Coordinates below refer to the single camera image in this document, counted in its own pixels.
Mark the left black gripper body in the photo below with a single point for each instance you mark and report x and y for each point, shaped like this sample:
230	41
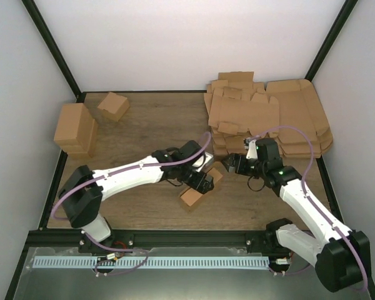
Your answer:
192	181

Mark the small folded cardboard box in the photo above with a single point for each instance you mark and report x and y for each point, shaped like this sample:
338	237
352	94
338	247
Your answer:
113	106

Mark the large flat cardboard blanks stack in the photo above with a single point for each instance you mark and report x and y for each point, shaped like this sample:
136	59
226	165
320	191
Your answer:
305	127

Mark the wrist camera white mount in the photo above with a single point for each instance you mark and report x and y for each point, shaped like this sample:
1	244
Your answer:
205	160
250	146

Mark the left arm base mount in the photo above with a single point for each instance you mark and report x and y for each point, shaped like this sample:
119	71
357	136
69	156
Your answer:
109	245

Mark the left black frame post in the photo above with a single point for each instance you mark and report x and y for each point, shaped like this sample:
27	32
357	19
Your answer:
43	29

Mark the light blue slotted cable duct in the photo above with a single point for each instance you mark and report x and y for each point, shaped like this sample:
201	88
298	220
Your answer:
84	262

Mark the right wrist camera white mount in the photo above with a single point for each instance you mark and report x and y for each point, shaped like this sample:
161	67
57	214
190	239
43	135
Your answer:
250	146

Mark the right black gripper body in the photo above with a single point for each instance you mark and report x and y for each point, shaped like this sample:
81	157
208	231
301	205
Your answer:
260	168

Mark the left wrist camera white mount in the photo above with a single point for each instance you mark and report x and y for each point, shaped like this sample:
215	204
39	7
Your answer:
205	160

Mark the right black frame post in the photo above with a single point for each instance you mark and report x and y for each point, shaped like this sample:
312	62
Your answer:
333	33

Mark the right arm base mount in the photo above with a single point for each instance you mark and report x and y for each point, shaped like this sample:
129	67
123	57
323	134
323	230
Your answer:
264	242

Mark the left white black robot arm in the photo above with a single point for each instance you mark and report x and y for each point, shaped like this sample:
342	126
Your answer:
82	194

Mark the stack of flat cardboard blanks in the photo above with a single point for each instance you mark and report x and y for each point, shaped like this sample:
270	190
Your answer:
239	108

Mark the black frame post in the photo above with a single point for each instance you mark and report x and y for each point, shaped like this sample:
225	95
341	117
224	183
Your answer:
43	29
333	33

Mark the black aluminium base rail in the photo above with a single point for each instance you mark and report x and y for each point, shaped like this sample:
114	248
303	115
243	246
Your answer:
142	239

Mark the large folded cardboard box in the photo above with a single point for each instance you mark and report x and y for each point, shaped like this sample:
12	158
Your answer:
76	131

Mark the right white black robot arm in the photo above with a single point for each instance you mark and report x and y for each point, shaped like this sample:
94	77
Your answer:
340	256

